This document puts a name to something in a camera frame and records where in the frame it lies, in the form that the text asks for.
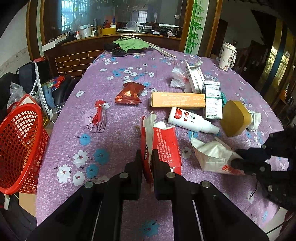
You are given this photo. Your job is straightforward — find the gold square container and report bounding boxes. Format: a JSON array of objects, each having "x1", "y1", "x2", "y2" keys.
[{"x1": 220, "y1": 100, "x2": 251, "y2": 137}]

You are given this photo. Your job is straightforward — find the white paper bag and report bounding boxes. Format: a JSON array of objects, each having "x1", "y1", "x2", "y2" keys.
[{"x1": 191, "y1": 137, "x2": 245, "y2": 175}]

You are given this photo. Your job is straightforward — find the red torn paper box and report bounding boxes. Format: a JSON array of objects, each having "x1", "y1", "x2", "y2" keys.
[{"x1": 140, "y1": 113, "x2": 182, "y2": 184}]

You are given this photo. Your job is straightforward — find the white spray bottle red label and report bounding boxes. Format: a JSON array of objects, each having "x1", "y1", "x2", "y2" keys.
[{"x1": 168, "y1": 107, "x2": 220, "y2": 135}]

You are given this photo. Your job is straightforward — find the green white medicine box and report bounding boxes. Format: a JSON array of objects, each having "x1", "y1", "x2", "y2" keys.
[{"x1": 203, "y1": 81, "x2": 223, "y2": 120}]

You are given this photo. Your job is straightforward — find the pink red crumpled wrapper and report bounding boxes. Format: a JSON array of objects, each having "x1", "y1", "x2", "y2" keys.
[{"x1": 82, "y1": 100, "x2": 110, "y2": 133}]

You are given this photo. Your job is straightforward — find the orange cardboard box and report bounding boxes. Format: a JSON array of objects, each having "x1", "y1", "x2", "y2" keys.
[{"x1": 150, "y1": 92, "x2": 206, "y2": 108}]

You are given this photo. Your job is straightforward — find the red foil snack wrapper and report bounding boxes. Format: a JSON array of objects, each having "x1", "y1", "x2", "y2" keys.
[{"x1": 115, "y1": 82, "x2": 145, "y2": 105}]

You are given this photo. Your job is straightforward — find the long white medicine box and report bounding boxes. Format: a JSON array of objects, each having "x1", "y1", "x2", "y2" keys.
[{"x1": 186, "y1": 63, "x2": 205, "y2": 93}]

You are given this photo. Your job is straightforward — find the white cartoon tumbler cup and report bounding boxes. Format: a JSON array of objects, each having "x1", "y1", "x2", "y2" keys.
[{"x1": 218, "y1": 42, "x2": 237, "y2": 72}]

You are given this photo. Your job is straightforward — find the clear crumpled plastic bag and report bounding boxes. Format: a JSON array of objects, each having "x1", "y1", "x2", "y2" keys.
[{"x1": 170, "y1": 67, "x2": 192, "y2": 93}]

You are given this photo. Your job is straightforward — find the small white ointment tube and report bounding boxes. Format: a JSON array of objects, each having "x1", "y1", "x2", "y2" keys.
[{"x1": 190, "y1": 61, "x2": 203, "y2": 69}]

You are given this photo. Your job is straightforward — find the red plastic mesh basket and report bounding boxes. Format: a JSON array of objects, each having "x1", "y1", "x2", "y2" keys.
[{"x1": 0, "y1": 103, "x2": 49, "y2": 195}]

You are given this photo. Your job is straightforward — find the black pouch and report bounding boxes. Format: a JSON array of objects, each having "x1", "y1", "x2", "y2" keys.
[{"x1": 112, "y1": 48, "x2": 127, "y2": 57}]

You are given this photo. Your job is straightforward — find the bundle of chopsticks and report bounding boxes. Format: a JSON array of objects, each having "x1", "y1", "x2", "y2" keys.
[{"x1": 120, "y1": 35, "x2": 176, "y2": 58}]

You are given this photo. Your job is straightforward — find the wooden brick pattern counter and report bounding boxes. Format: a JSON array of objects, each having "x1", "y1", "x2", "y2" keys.
[{"x1": 43, "y1": 33, "x2": 182, "y2": 80}]

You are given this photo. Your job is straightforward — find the green cloth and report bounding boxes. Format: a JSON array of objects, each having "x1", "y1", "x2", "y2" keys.
[{"x1": 113, "y1": 38, "x2": 149, "y2": 51}]

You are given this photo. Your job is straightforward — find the clear plastic bag on sofa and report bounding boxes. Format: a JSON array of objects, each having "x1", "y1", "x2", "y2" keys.
[{"x1": 6, "y1": 82, "x2": 26, "y2": 109}]

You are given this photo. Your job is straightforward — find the dark blue bag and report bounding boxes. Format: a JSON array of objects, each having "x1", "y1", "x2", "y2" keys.
[{"x1": 16, "y1": 60, "x2": 53, "y2": 94}]

